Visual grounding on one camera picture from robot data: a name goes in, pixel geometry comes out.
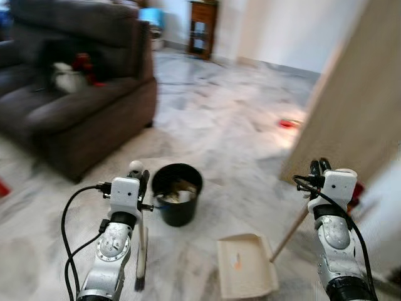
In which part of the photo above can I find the wooden handled broom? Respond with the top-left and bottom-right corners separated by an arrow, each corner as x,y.
128,160 -> 150,293

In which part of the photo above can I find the beige dustpan with wooden handle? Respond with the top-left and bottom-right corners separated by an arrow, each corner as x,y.
217,207 -> 312,300

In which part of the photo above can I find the crumpled paper trash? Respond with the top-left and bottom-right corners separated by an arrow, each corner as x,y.
158,180 -> 199,204

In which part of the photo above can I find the black plastic bucket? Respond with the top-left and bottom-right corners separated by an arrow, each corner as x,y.
151,162 -> 204,228

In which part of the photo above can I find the red bottle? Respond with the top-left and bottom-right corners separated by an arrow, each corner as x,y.
350,181 -> 366,209

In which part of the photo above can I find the light wooden door panel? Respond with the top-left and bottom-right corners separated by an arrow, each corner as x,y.
278,0 -> 401,186

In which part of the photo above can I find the dark brown sofa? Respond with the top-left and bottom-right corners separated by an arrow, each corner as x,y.
0,0 -> 159,184

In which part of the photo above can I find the white and red plush toy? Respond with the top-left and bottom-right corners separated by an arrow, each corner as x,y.
49,53 -> 106,96

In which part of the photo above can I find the small wooden cabinet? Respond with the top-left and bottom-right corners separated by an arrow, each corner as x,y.
187,0 -> 219,61

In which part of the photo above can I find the blue container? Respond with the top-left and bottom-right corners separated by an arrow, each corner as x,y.
138,7 -> 165,29

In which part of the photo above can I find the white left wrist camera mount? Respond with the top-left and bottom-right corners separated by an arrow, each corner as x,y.
109,177 -> 142,218

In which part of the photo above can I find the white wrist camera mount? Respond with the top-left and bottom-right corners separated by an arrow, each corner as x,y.
321,168 -> 359,212
109,177 -> 142,218

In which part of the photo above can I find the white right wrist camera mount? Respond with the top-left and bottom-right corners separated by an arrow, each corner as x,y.
321,168 -> 359,212

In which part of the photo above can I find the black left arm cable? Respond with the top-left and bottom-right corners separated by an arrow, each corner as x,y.
61,182 -> 113,300

